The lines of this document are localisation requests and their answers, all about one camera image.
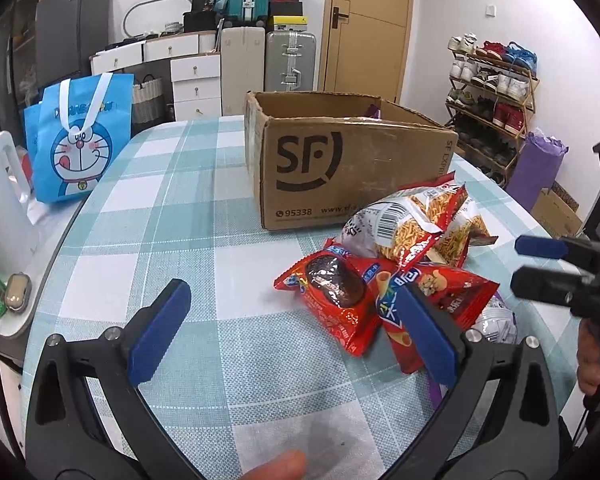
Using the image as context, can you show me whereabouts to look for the small cardboard box on floor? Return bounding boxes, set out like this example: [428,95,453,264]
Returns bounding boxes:
[531,182,583,238]

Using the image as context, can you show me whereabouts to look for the black refrigerator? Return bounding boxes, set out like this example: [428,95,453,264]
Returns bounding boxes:
[35,0,110,91]

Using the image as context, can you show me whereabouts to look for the wooden door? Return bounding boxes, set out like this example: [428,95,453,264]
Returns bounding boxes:
[318,0,413,103]

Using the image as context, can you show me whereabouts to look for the black bag on desk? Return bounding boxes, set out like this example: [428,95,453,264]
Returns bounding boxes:
[183,0,224,32]

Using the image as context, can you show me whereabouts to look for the white purple snack bag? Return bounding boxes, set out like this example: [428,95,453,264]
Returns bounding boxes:
[472,292,518,344]

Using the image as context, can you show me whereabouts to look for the white drawer desk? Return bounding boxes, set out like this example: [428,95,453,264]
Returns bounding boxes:
[91,32,222,122]

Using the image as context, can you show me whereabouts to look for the plaid tablecloth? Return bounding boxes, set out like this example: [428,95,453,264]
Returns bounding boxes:
[19,114,581,480]

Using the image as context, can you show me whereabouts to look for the left hand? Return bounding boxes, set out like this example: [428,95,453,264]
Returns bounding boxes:
[242,450,306,480]

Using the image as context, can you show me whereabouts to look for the red cone snack bag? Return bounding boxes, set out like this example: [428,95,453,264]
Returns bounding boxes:
[373,262,498,374]

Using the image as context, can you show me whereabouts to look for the white noodle snack bag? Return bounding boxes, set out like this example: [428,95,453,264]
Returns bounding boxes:
[336,179,467,269]

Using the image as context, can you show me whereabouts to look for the beige suitcase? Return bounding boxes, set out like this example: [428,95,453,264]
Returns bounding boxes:
[220,27,265,116]

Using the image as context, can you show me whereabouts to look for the small beige case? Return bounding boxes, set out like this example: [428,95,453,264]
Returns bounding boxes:
[4,273,32,313]

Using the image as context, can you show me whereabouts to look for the red chocolate snack bag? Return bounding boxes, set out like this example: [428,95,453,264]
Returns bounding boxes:
[274,238,398,358]

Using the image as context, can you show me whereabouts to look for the woven basket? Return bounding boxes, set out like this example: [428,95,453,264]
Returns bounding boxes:
[132,75,166,125]

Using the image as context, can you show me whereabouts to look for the SF cardboard box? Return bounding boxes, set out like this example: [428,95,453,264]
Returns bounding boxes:
[245,92,458,231]

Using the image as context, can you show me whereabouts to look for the blue Doraemon tote bag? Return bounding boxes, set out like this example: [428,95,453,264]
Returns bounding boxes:
[23,73,134,204]

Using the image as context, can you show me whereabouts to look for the silver suitcase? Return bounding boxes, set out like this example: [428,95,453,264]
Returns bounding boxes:
[264,30,316,92]

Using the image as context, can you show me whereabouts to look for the right hand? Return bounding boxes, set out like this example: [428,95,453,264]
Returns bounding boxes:
[577,320,600,396]

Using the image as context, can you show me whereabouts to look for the stacked shoe boxes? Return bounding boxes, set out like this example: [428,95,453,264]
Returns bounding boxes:
[268,0,308,32]

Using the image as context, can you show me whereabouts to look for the shoe rack with shoes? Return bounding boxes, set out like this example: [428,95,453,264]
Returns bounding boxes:
[445,32,539,188]

